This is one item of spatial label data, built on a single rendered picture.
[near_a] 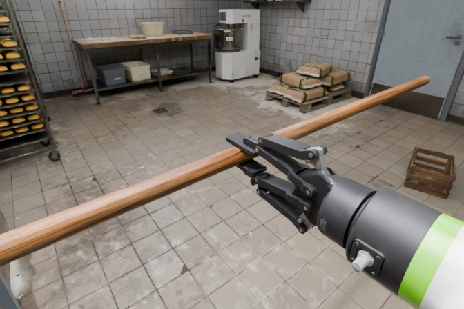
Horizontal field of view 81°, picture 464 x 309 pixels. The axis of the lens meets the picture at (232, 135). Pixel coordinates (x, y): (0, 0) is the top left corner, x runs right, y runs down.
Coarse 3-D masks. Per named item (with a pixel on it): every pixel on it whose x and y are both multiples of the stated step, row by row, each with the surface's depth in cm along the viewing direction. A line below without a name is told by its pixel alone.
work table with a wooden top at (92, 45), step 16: (96, 48) 395; (112, 48) 408; (128, 48) 422; (192, 48) 564; (208, 48) 512; (80, 64) 450; (192, 64) 577; (96, 80) 464; (128, 80) 464; (144, 80) 464; (160, 80) 472; (96, 96) 417
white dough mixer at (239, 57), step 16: (224, 16) 494; (240, 16) 499; (256, 16) 522; (224, 32) 493; (240, 32) 505; (256, 32) 533; (224, 48) 506; (240, 48) 549; (256, 48) 548; (224, 64) 522; (240, 64) 533; (256, 64) 559
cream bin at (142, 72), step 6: (126, 66) 454; (132, 66) 493; (138, 66) 452; (144, 66) 459; (126, 72) 466; (132, 72) 450; (138, 72) 457; (144, 72) 464; (126, 78) 477; (132, 78) 455; (138, 78) 460; (144, 78) 467; (150, 78) 474
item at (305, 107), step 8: (344, 88) 450; (272, 96) 435; (280, 96) 420; (328, 96) 413; (344, 96) 444; (288, 104) 412; (304, 104) 380; (320, 104) 415; (328, 104) 416; (304, 112) 385
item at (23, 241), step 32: (384, 96) 70; (288, 128) 50; (320, 128) 55; (224, 160) 41; (128, 192) 33; (160, 192) 35; (32, 224) 28; (64, 224) 29; (96, 224) 31; (0, 256) 26
